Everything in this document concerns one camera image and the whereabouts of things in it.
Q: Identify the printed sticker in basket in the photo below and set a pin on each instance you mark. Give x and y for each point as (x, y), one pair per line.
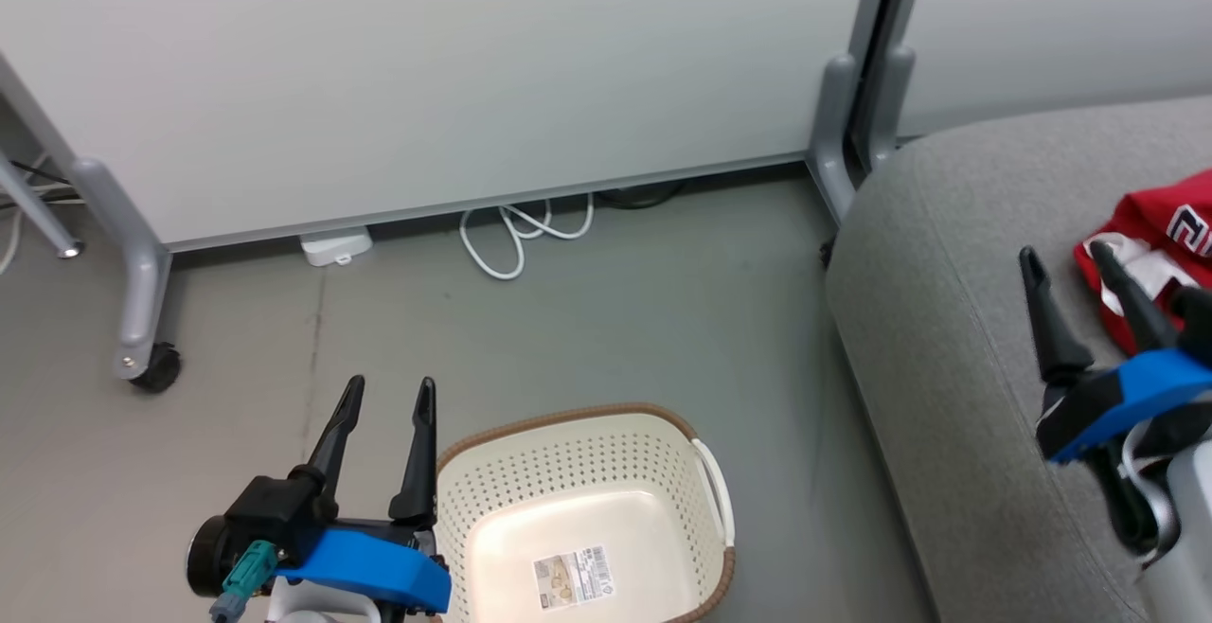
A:
(574, 576)

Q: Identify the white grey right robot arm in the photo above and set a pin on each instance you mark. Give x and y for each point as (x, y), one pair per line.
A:
(1188, 528)

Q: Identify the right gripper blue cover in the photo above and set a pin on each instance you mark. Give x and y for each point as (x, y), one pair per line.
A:
(1136, 396)

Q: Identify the grey fabric sofa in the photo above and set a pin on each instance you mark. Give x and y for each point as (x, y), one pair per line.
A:
(947, 320)

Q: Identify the wide white partition panel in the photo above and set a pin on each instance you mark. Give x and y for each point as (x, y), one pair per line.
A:
(379, 64)

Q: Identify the short grey partition foot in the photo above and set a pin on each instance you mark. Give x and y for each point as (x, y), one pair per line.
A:
(833, 131)
(888, 102)

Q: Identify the small white floor box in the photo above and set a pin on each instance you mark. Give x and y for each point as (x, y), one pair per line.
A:
(335, 247)

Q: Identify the black caster wheel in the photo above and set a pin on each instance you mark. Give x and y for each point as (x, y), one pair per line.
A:
(159, 369)

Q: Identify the red jersey with number print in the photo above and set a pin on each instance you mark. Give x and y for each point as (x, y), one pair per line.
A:
(1150, 216)

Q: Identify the long grey partition foot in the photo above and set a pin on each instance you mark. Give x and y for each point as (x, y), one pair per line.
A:
(142, 273)

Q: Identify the narrow white partition panel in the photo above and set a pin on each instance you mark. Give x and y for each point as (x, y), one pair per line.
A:
(1070, 26)

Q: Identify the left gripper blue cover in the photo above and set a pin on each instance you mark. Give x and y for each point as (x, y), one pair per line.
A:
(369, 566)

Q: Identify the small dark sofa foot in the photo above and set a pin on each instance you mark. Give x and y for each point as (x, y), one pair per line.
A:
(828, 254)

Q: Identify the grey metal table leg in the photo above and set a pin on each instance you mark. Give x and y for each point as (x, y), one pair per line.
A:
(38, 216)

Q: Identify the cream perforated laundry basket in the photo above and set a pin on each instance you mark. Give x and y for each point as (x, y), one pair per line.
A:
(568, 471)

